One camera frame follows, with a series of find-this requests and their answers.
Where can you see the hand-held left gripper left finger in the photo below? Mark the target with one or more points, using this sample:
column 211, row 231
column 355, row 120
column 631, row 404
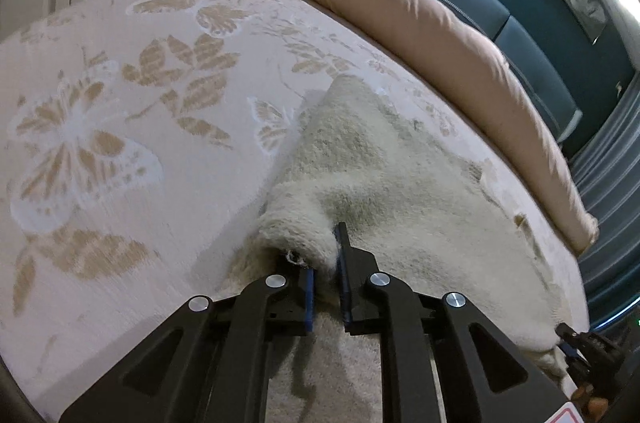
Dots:
column 308, row 303

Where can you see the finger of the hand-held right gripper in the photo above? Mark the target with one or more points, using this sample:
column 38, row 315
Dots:
column 569, row 343

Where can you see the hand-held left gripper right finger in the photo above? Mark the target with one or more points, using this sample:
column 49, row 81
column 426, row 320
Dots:
column 343, row 268

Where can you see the cream fuzzy knit sweater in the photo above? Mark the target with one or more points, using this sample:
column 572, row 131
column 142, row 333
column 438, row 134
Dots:
column 400, row 183

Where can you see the grey blue curtain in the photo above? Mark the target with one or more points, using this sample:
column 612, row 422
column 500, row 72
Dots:
column 610, row 203

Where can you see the long pink pillow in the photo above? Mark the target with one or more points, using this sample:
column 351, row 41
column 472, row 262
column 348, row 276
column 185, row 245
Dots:
column 425, row 28

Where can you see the butterfly print bed cover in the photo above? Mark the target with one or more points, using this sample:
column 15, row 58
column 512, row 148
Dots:
column 100, row 78

